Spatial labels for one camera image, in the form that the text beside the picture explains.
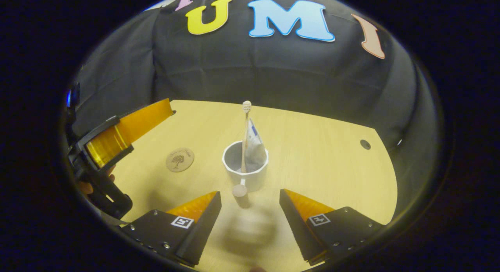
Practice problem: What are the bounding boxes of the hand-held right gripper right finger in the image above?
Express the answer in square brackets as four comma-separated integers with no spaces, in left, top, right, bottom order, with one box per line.
[279,188,385,265]

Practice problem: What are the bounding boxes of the wooden desktop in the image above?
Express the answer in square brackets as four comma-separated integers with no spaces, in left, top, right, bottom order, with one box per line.
[111,100,398,272]

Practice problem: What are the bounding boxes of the round wooden coaster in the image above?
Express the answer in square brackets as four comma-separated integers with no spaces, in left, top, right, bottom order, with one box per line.
[166,148,195,172]

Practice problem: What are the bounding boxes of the white toothpaste tube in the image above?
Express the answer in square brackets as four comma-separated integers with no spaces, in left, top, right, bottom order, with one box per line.
[245,118,268,173]

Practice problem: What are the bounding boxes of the beige toothbrush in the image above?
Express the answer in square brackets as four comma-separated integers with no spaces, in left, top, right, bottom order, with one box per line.
[241,101,252,174]

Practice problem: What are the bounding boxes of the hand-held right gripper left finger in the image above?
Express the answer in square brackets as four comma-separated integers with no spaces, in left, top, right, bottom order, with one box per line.
[119,191,223,268]

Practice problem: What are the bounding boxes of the white cup with wooden handle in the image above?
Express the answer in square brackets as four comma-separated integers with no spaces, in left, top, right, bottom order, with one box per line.
[222,140,269,209]

